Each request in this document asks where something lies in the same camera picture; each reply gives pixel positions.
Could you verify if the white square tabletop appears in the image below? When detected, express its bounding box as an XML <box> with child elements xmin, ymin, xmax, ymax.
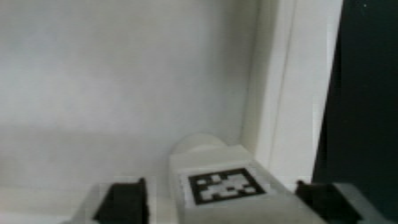
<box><xmin>0</xmin><ymin>0</ymin><xmax>343</xmax><ymax>224</ymax></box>

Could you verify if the white table leg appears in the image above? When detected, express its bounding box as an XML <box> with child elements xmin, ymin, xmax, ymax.
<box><xmin>168</xmin><ymin>133</ymin><xmax>325</xmax><ymax>224</ymax></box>

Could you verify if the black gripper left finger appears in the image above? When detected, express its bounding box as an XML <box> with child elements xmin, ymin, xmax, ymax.
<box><xmin>64</xmin><ymin>177</ymin><xmax>151</xmax><ymax>224</ymax></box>

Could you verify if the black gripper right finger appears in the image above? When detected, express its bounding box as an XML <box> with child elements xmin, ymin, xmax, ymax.
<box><xmin>295</xmin><ymin>180</ymin><xmax>391</xmax><ymax>224</ymax></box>

